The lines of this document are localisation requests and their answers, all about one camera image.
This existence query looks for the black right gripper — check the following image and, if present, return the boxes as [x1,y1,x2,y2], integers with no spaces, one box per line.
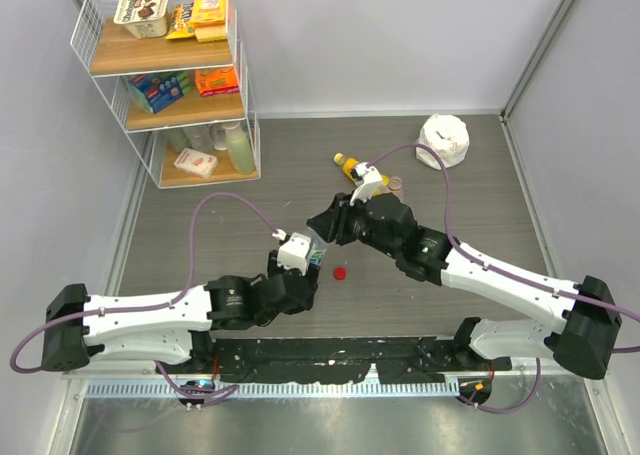
[308,190,400,260]

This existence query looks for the clear bottle blue white label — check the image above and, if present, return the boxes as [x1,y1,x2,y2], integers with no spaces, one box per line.
[302,227,328,270]

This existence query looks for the red bottle cap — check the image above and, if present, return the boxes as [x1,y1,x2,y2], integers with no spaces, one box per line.
[333,267,347,280]

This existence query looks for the yellow juice bottle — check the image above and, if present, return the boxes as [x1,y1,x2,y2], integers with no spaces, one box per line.
[333,153,361,186]

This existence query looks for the clear bottle red label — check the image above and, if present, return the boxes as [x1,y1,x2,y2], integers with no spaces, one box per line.
[387,176,404,198]

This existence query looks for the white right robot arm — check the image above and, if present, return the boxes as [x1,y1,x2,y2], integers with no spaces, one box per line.
[307,193,621,380]

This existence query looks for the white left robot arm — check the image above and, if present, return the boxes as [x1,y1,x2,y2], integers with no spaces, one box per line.
[41,250,325,373]

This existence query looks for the green drink bottle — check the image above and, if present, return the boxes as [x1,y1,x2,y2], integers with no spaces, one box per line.
[222,121,255,175]

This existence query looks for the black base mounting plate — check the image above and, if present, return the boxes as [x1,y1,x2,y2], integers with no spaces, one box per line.
[199,334,514,384]

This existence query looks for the white pink tissue pack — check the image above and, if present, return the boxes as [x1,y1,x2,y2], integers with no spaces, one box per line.
[173,148,219,179]

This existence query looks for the clear bottles on bottom shelf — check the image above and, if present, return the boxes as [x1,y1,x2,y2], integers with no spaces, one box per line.
[165,123,227,152]

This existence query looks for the orange snack box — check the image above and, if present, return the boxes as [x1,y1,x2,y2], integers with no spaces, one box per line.
[194,67,239,98]

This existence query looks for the blue green box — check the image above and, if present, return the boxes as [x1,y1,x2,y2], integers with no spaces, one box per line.
[127,71,191,115]

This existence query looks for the yellow snack bag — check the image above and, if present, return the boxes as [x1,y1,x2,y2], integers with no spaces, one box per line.
[165,3,195,40]

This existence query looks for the yellow orange cracker box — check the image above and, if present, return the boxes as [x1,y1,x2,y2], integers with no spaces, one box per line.
[191,0,227,43]

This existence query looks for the white yogurt tub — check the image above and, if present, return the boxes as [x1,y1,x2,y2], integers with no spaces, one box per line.
[113,0,170,39]

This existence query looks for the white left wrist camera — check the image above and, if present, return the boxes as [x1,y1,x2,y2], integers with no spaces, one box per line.
[272,229,312,275]

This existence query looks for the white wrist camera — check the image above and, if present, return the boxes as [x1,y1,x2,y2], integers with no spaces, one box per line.
[350,162,383,206]
[272,229,312,275]

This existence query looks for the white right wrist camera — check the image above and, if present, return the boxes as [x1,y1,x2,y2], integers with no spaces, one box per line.
[350,162,383,206]

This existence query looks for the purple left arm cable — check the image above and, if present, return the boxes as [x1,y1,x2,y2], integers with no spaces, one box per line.
[9,192,286,376]

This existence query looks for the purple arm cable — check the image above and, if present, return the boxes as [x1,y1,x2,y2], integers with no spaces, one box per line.
[9,192,286,376]
[369,142,640,414]

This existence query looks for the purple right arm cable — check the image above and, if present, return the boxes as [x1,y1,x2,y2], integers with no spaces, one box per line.
[369,142,640,414]

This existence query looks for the white slotted cable duct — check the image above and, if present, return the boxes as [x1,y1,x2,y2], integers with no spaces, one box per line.
[85,377,460,399]

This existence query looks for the white wire shelf rack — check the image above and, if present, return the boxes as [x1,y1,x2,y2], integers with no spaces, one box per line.
[71,0,261,189]

